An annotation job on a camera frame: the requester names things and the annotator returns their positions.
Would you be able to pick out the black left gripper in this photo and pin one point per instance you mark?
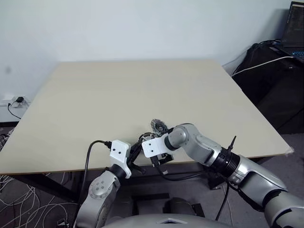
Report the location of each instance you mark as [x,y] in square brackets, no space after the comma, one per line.
[131,158]

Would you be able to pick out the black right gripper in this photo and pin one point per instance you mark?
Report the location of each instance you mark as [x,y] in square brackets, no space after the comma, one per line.
[165,159]

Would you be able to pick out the copper wound stator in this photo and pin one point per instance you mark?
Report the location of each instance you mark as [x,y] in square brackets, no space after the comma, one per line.
[146,137]

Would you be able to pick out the grey finned motor housing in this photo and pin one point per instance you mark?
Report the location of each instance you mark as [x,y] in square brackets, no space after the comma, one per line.
[158,127]

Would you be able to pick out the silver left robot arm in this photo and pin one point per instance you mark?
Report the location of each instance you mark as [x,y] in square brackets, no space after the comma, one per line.
[102,187]

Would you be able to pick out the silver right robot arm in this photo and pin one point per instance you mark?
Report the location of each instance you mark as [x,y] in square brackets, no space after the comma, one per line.
[202,145]

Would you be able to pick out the dark rounded shape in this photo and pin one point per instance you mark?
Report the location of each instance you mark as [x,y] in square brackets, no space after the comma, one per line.
[180,206]

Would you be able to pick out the grey robot torso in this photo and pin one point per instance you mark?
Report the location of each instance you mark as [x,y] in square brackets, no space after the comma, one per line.
[154,222]

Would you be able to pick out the black zip tie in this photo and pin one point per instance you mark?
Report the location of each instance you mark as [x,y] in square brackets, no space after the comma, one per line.
[233,142]

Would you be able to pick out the large black case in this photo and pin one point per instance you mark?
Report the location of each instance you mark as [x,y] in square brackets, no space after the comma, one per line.
[266,88]

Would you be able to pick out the black open laptop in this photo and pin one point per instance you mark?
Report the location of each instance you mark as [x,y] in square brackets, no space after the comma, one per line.
[294,26]

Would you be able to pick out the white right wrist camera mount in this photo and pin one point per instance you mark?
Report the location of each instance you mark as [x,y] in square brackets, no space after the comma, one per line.
[154,146]

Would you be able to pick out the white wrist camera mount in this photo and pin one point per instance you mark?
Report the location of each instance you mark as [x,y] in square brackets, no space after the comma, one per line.
[120,150]
[154,146]

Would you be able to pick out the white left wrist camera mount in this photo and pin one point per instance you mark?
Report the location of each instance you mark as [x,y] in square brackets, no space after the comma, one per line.
[120,150]

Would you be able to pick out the dark metal table frame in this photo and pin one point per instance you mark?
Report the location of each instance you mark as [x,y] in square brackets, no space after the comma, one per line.
[47,185]

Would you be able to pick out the wall power outlet plug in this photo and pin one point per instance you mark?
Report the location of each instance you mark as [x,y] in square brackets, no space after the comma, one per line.
[20,101]

